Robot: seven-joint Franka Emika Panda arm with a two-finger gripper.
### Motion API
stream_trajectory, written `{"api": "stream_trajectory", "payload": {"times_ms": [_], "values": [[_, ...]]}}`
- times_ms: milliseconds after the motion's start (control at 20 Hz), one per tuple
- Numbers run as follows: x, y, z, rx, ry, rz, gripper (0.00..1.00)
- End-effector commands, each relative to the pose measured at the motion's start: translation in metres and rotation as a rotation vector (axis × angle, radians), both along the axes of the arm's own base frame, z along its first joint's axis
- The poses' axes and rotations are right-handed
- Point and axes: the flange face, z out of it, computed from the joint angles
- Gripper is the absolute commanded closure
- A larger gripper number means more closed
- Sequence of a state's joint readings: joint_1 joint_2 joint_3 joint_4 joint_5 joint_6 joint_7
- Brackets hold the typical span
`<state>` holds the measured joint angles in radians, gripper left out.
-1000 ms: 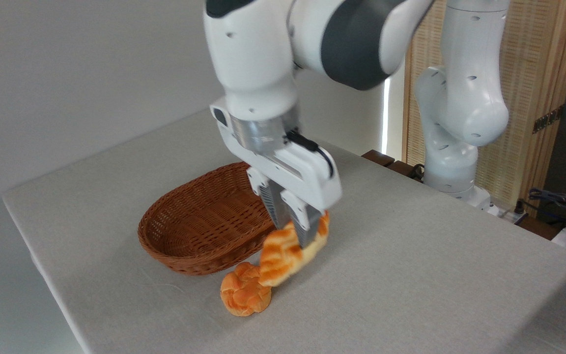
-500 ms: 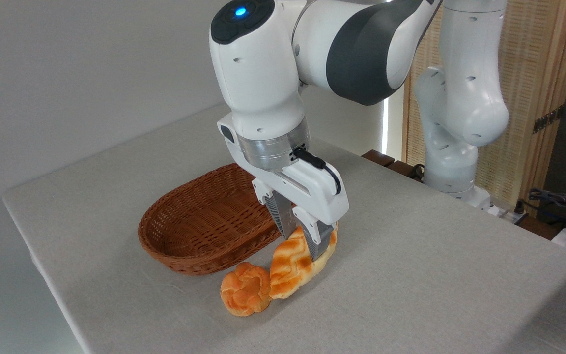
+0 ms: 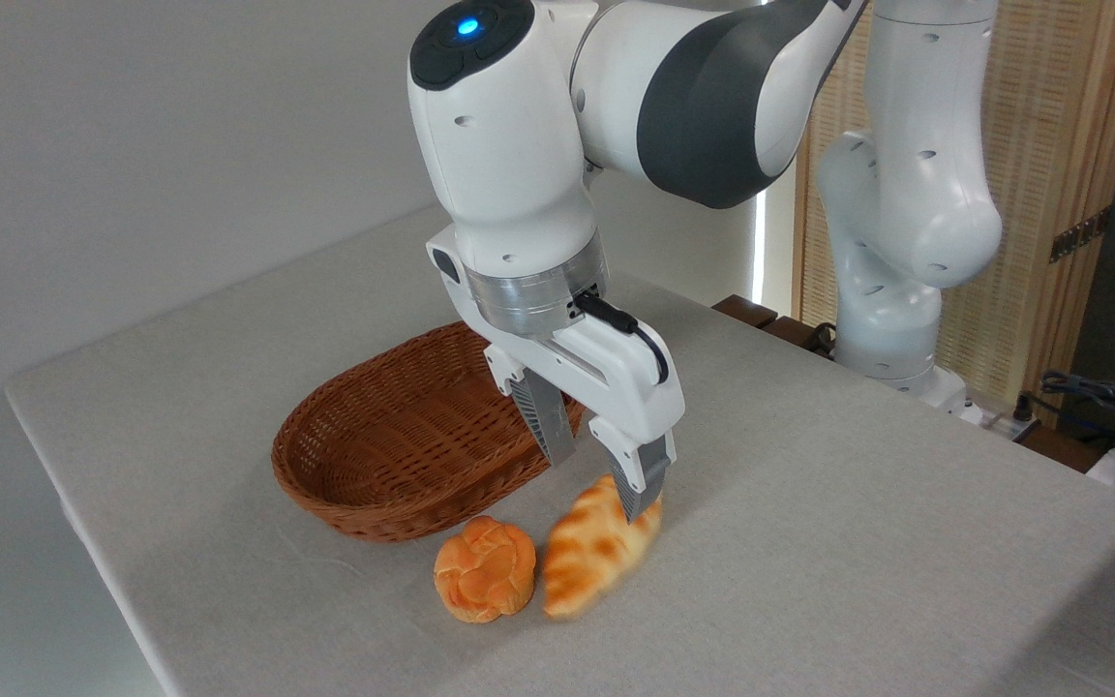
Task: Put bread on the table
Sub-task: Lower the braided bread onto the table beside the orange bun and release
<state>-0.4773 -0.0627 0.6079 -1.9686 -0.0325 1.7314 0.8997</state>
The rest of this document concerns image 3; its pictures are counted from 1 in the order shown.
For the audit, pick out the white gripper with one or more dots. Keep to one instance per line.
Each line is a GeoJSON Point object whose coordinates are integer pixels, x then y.
{"type": "Point", "coordinates": [625, 387]}

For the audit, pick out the long braided bread loaf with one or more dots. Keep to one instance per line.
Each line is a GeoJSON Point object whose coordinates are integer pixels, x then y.
{"type": "Point", "coordinates": [591, 557]}

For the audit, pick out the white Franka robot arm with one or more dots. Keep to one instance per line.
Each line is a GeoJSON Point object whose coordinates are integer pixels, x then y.
{"type": "Point", "coordinates": [519, 155]}

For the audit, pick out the round knotted bread roll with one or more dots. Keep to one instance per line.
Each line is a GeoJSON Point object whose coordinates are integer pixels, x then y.
{"type": "Point", "coordinates": [485, 571]}

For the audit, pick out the brown oval wicker basket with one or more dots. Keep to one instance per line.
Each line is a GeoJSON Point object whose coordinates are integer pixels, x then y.
{"type": "Point", "coordinates": [393, 445]}

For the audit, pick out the dark wooden block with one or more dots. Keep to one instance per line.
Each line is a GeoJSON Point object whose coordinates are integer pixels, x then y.
{"type": "Point", "coordinates": [795, 334]}
{"type": "Point", "coordinates": [745, 311]}

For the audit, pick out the grey tablecloth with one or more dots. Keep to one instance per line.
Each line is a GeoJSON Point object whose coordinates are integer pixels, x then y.
{"type": "Point", "coordinates": [809, 542]}

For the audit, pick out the metal screen hinge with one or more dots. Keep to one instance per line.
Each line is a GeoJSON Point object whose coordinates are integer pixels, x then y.
{"type": "Point", "coordinates": [1080, 235]}

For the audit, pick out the bamboo folding screen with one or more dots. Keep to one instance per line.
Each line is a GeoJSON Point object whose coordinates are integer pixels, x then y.
{"type": "Point", "coordinates": [1051, 126]}

